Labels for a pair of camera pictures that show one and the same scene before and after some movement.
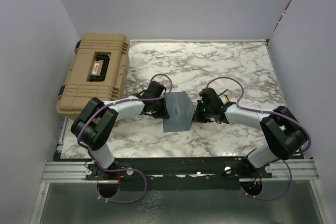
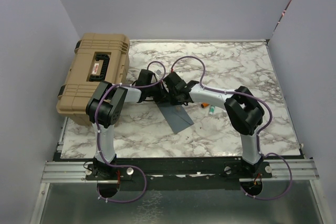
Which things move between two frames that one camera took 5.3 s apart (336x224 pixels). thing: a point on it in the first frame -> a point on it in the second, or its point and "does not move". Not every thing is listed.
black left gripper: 163,113 -> 163,97
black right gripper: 197,116 -> 174,102
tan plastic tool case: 97,70 does not move
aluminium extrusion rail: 69,172 does not move
